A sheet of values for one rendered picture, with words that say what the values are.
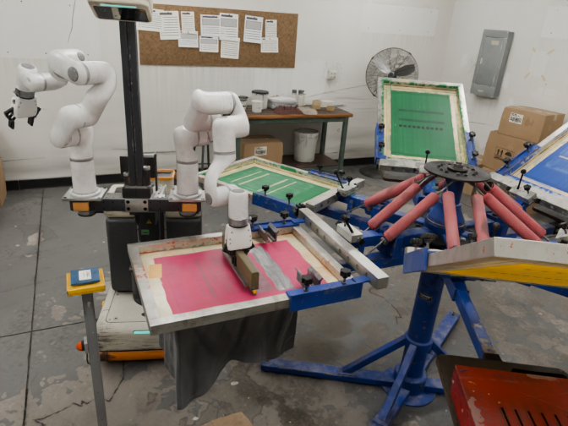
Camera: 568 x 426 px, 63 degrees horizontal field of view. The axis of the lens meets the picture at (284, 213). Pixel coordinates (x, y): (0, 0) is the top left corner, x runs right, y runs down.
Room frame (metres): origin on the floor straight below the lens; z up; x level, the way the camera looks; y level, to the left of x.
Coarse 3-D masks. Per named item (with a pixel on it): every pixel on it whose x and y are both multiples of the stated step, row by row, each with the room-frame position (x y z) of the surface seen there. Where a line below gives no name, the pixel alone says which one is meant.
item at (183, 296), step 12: (288, 264) 1.69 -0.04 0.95; (300, 264) 1.70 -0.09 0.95; (264, 276) 1.57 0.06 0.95; (288, 276) 1.59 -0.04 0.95; (168, 288) 1.44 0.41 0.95; (180, 288) 1.45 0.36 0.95; (192, 288) 1.45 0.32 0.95; (264, 288) 1.49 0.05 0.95; (168, 300) 1.37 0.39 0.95; (180, 300) 1.37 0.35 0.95; (192, 300) 1.38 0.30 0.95; (204, 300) 1.38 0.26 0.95; (216, 300) 1.39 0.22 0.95; (228, 300) 1.39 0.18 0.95; (240, 300) 1.40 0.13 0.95; (180, 312) 1.30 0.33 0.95
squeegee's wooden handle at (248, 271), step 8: (224, 232) 1.74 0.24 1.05; (224, 240) 1.72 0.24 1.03; (240, 256) 1.55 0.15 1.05; (240, 264) 1.54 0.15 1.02; (248, 264) 1.49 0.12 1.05; (240, 272) 1.53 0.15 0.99; (248, 272) 1.45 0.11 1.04; (256, 272) 1.44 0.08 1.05; (248, 280) 1.45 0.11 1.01; (256, 280) 1.44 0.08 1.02; (256, 288) 1.44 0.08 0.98
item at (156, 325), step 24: (168, 240) 1.75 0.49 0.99; (192, 240) 1.77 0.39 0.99; (216, 240) 1.82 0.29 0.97; (312, 240) 1.85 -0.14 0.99; (336, 264) 1.65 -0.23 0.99; (144, 288) 1.37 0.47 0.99; (192, 312) 1.26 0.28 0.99; (216, 312) 1.27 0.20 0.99; (240, 312) 1.30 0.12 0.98; (264, 312) 1.33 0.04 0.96
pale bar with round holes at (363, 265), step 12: (300, 216) 2.07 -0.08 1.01; (312, 216) 2.00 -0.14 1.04; (312, 228) 1.95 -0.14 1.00; (324, 228) 1.88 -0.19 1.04; (324, 240) 1.85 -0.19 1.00; (336, 240) 1.77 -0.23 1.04; (336, 252) 1.74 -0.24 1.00; (348, 252) 1.67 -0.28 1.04; (348, 264) 1.66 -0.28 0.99; (360, 264) 1.59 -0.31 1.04; (372, 264) 1.58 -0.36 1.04; (372, 276) 1.51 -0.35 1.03; (384, 276) 1.49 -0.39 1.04
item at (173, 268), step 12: (204, 252) 1.74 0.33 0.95; (216, 252) 1.75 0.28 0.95; (276, 252) 1.79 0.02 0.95; (288, 252) 1.80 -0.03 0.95; (156, 264) 1.61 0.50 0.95; (168, 264) 1.62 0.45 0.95; (180, 264) 1.62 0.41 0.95; (168, 276) 1.52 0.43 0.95; (180, 276) 1.53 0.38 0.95; (192, 276) 1.53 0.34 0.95
